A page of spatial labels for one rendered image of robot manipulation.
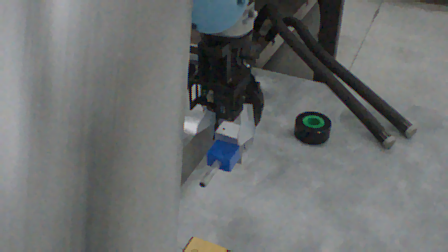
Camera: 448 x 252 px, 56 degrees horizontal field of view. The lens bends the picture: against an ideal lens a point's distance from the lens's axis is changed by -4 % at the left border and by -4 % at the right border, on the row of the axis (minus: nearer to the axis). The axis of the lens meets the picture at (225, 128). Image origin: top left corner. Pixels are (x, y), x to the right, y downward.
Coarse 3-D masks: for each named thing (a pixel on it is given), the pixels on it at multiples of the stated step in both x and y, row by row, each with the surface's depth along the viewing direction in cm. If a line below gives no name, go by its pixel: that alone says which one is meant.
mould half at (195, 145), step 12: (192, 60) 113; (192, 96) 90; (192, 120) 87; (228, 120) 100; (192, 132) 85; (204, 132) 89; (192, 144) 85; (204, 144) 90; (192, 156) 86; (192, 168) 88
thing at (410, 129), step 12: (336, 60) 111; (336, 72) 109; (348, 72) 108; (348, 84) 107; (360, 84) 105; (360, 96) 105; (372, 96) 102; (384, 108) 100; (396, 120) 98; (408, 132) 95
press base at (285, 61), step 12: (312, 12) 182; (312, 24) 188; (312, 36) 194; (288, 48) 161; (276, 60) 150; (288, 60) 166; (300, 60) 184; (276, 72) 155; (288, 72) 170; (300, 72) 190; (312, 72) 215
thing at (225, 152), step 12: (216, 132) 73; (228, 132) 73; (216, 144) 72; (228, 144) 72; (216, 156) 70; (228, 156) 70; (240, 156) 73; (216, 168) 69; (228, 168) 70; (204, 180) 67
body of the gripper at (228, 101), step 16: (208, 48) 57; (224, 48) 56; (208, 64) 61; (224, 64) 59; (240, 64) 64; (192, 80) 61; (208, 80) 60; (224, 80) 60; (240, 80) 61; (208, 96) 63; (224, 96) 60; (240, 96) 63; (224, 112) 62; (240, 112) 64
